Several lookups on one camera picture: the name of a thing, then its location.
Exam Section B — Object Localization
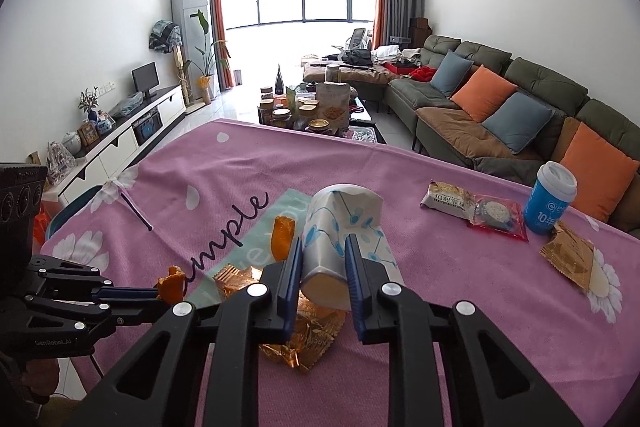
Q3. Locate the small orange peel piece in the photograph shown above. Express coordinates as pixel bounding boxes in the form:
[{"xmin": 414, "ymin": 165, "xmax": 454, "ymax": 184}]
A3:
[{"xmin": 155, "ymin": 265, "xmax": 188, "ymax": 306}]

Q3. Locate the gold foil snack wrapper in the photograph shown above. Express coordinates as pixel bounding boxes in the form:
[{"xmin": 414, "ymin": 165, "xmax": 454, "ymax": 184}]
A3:
[{"xmin": 213, "ymin": 263, "xmax": 346, "ymax": 374}]

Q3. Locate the blue patterned paper cup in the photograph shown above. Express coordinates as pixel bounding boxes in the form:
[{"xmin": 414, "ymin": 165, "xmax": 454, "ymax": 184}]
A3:
[{"xmin": 300, "ymin": 184, "xmax": 404, "ymax": 311}]

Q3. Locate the white tv cabinet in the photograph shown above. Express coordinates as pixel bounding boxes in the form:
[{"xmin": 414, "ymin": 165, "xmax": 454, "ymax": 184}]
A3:
[{"xmin": 42, "ymin": 86, "xmax": 186, "ymax": 216}]

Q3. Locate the pink daisy blanket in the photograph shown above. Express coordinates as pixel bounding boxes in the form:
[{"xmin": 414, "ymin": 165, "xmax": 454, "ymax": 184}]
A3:
[{"xmin": 42, "ymin": 119, "xmax": 639, "ymax": 426}]

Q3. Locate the flat gold wrapper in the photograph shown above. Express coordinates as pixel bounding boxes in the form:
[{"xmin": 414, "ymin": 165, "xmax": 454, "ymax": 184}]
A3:
[{"xmin": 539, "ymin": 220, "xmax": 594, "ymax": 291}]

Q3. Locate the red clear cookie packet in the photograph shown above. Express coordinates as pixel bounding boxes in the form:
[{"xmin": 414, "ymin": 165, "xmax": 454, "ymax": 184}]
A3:
[{"xmin": 470, "ymin": 195, "xmax": 528, "ymax": 241}]

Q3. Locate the beige packaged snack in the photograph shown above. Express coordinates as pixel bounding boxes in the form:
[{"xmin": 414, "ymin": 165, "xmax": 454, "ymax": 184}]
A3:
[{"xmin": 420, "ymin": 181, "xmax": 476, "ymax": 221}]

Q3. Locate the blue white lidded cup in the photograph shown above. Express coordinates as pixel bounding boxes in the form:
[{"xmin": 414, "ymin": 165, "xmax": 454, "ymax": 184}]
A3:
[{"xmin": 524, "ymin": 161, "xmax": 577, "ymax": 235}]

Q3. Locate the small black monitor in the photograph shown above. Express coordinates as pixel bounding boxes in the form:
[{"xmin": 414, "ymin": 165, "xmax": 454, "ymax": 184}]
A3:
[{"xmin": 131, "ymin": 62, "xmax": 160, "ymax": 100}]

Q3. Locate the tall green potted plant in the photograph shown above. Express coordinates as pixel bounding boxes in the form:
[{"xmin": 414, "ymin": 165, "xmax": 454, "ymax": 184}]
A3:
[{"xmin": 182, "ymin": 9, "xmax": 226, "ymax": 105}]

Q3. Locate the orange cushion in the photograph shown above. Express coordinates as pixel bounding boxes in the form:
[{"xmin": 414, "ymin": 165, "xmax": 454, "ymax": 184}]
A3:
[
  {"xmin": 451, "ymin": 66, "xmax": 518, "ymax": 122},
  {"xmin": 560, "ymin": 122, "xmax": 639, "ymax": 222}
]

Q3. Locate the blue grey cushion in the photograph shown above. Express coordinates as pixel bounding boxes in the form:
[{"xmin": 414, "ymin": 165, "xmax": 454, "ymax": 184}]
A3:
[
  {"xmin": 482, "ymin": 91, "xmax": 553, "ymax": 154},
  {"xmin": 431, "ymin": 51, "xmax": 474, "ymax": 96}
]

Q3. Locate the green sectional sofa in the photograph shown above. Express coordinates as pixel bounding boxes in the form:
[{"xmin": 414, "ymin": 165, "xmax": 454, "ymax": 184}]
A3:
[{"xmin": 385, "ymin": 35, "xmax": 639, "ymax": 235}]

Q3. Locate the coffee table with jars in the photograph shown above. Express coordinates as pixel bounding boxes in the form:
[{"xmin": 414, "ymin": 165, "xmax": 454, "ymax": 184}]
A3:
[{"xmin": 256, "ymin": 83, "xmax": 385, "ymax": 144}]

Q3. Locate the white standing air conditioner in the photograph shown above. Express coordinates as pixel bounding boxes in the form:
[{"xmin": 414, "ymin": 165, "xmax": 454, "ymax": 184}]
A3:
[{"xmin": 170, "ymin": 0, "xmax": 216, "ymax": 102}]

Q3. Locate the orange grey curtain left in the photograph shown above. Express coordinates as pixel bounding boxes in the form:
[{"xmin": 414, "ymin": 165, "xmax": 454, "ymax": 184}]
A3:
[{"xmin": 186, "ymin": 0, "xmax": 236, "ymax": 92}]

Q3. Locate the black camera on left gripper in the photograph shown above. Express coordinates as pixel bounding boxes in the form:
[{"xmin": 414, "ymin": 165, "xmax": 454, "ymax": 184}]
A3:
[{"xmin": 0, "ymin": 162, "xmax": 48, "ymax": 299}]

